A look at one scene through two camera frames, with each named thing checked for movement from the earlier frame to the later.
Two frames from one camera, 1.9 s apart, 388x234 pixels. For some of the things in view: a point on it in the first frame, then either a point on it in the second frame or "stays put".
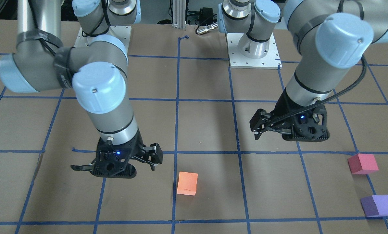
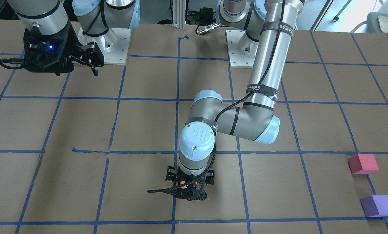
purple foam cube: x=378 y=205 stays put
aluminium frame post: x=179 y=14 stays put
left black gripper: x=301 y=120 → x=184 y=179
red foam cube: x=360 y=163 stays put
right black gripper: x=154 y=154 → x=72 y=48
